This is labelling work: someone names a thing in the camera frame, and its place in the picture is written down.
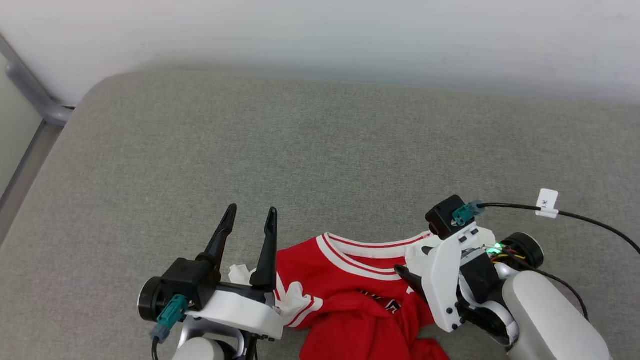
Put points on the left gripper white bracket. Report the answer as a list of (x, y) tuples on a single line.
[(235, 310)]

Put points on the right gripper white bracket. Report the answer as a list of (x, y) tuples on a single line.
[(442, 280)]

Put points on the red and white jersey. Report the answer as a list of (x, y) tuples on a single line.
[(350, 325)]

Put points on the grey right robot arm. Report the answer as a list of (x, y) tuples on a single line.
[(545, 320)]

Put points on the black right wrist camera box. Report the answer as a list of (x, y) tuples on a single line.
[(442, 215)]

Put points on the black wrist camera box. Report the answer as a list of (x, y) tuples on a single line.
[(187, 277), (442, 215)]

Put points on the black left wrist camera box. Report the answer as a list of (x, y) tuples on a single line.
[(187, 277)]

